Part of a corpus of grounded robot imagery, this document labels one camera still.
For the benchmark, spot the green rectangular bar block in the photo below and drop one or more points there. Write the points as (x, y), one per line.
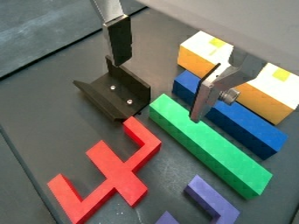
(245, 175)

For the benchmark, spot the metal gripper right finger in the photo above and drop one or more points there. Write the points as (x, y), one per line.
(218, 84)

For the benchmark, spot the purple interlocking puzzle piece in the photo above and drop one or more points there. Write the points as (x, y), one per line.
(206, 198)

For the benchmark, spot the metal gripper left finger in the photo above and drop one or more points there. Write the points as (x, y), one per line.
(117, 27)

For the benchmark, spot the yellow slotted board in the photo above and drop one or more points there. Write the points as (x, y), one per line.
(269, 88)

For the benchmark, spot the black angle bracket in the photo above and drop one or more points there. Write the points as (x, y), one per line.
(119, 93)

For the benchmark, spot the red interlocking puzzle piece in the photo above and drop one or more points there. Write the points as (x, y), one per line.
(121, 173)

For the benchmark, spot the blue rectangular bar block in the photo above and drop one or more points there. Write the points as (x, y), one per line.
(250, 129)

